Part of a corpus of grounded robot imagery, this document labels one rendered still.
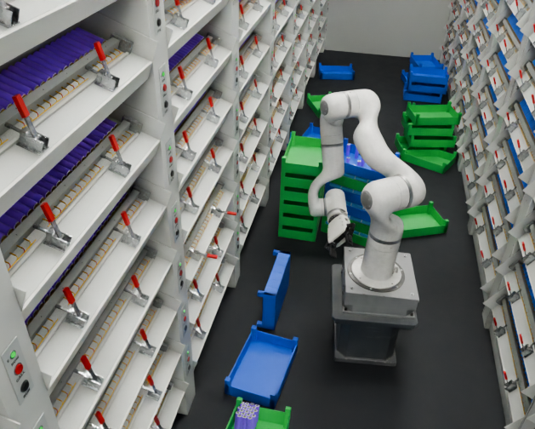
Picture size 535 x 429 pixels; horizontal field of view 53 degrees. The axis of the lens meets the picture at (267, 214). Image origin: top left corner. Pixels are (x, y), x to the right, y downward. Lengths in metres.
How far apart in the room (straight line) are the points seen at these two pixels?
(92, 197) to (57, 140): 0.22
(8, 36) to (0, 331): 0.42
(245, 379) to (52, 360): 1.21
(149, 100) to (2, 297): 0.64
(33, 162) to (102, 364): 0.59
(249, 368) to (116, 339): 0.96
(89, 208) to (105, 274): 0.20
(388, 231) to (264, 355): 0.76
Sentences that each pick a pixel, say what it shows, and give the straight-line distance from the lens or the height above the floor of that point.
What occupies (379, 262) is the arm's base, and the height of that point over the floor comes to 0.48.
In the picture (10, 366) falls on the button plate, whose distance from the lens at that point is 0.96.
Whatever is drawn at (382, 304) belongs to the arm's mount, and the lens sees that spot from 2.07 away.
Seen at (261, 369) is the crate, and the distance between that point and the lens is 2.25.
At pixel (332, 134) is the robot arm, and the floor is 0.79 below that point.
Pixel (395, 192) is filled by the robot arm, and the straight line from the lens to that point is 1.85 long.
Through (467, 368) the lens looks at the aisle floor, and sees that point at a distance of 2.42.
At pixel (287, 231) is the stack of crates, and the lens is 2.85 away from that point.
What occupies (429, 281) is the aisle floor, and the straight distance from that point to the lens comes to 2.76.
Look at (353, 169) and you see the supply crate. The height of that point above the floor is 0.43.
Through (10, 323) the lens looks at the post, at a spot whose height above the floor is 1.13.
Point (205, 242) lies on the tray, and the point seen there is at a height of 0.54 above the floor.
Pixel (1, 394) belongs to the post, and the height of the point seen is 1.04.
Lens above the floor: 1.75
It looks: 35 degrees down
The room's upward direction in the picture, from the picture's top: 2 degrees clockwise
